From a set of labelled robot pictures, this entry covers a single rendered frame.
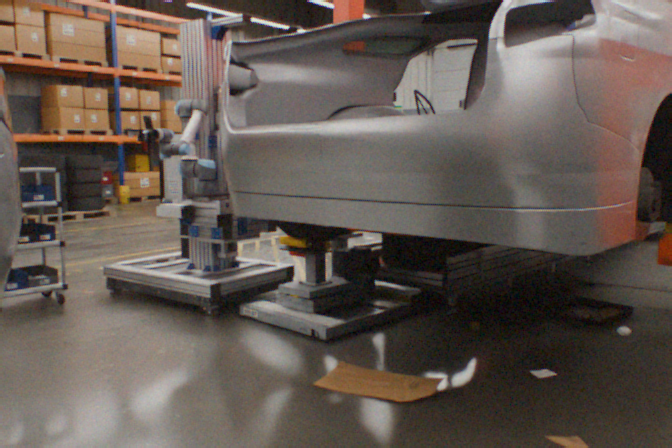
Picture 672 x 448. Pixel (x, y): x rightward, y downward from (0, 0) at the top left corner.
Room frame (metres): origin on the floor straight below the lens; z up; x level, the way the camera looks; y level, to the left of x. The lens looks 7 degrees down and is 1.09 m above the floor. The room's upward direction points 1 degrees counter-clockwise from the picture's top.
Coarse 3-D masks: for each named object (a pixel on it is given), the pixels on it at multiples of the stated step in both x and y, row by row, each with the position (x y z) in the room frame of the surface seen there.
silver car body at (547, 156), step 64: (448, 0) 3.68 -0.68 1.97; (512, 0) 1.89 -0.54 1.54; (576, 0) 1.88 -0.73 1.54; (640, 0) 2.17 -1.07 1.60; (256, 64) 3.19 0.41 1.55; (320, 64) 3.51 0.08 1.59; (384, 64) 3.90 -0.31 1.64; (512, 64) 1.85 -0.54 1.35; (576, 64) 1.85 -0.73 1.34; (640, 64) 2.17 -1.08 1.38; (256, 128) 2.64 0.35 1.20; (320, 128) 2.34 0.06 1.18; (384, 128) 2.11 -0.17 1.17; (448, 128) 1.95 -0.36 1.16; (512, 128) 1.85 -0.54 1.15; (576, 128) 1.85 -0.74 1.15; (640, 128) 2.19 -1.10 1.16; (256, 192) 2.74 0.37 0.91; (320, 192) 2.41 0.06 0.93; (384, 192) 2.18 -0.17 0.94; (448, 192) 2.00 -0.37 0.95; (512, 192) 1.88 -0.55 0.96; (576, 192) 1.87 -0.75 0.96; (640, 192) 2.52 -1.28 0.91; (576, 256) 1.89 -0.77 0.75
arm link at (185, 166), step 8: (184, 104) 4.14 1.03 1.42; (176, 112) 4.18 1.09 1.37; (184, 112) 4.14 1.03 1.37; (184, 120) 4.16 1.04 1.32; (184, 128) 4.16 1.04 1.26; (192, 144) 4.17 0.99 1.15; (192, 152) 4.17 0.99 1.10; (184, 160) 4.15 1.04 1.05; (192, 160) 4.15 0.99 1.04; (184, 168) 4.15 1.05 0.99; (184, 176) 4.18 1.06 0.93; (192, 176) 4.15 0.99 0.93
